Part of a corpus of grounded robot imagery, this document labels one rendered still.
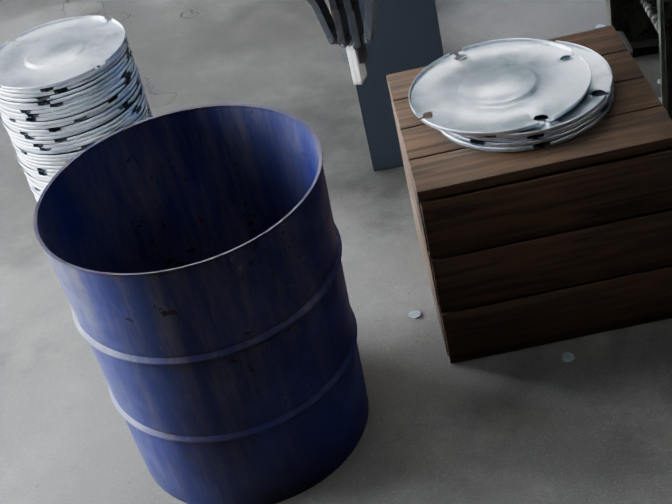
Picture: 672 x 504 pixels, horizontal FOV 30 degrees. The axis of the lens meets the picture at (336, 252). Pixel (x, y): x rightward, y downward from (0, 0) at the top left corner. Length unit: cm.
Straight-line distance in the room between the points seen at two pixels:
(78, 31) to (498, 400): 120
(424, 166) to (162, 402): 53
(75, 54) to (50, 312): 51
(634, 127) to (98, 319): 84
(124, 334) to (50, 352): 66
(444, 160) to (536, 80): 21
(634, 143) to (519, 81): 23
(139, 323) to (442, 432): 54
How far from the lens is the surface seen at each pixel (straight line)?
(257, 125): 194
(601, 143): 193
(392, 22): 243
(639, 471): 190
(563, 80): 203
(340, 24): 206
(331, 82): 295
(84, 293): 173
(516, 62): 209
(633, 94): 204
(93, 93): 250
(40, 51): 262
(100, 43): 258
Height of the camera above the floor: 140
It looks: 36 degrees down
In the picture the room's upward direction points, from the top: 14 degrees counter-clockwise
